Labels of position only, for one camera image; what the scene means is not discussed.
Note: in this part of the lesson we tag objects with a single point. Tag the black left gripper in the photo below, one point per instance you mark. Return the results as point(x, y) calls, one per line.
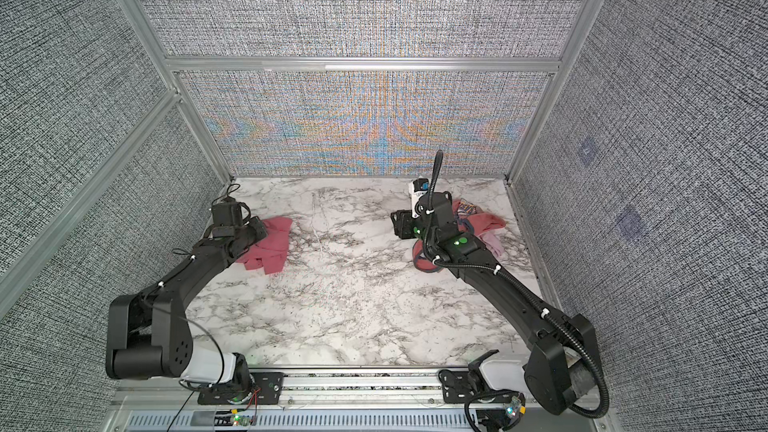
point(256, 223)

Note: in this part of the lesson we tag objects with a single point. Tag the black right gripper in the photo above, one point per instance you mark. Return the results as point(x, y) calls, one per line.
point(402, 224)

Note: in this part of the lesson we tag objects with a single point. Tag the red shirt navy trim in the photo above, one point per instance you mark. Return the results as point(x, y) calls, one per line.
point(475, 224)

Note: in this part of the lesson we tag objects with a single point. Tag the dark pink cloth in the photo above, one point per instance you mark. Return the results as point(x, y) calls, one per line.
point(270, 254)

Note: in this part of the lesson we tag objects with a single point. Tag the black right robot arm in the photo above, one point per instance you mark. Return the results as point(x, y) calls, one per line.
point(564, 369)

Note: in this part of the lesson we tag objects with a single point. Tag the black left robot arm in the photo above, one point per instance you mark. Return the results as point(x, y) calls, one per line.
point(149, 334)

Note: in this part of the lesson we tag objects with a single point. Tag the striped grey yellow cloth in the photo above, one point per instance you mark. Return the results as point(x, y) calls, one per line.
point(467, 209)

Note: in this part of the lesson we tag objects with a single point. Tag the light pink cloth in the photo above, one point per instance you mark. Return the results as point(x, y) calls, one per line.
point(493, 243)

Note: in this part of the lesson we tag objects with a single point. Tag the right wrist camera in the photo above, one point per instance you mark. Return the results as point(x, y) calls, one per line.
point(418, 190)

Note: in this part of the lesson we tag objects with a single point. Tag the aluminium frame crossbar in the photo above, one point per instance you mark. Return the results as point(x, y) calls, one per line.
point(330, 64)

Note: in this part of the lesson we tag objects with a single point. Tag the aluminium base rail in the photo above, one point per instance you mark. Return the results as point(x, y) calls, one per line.
point(304, 398)

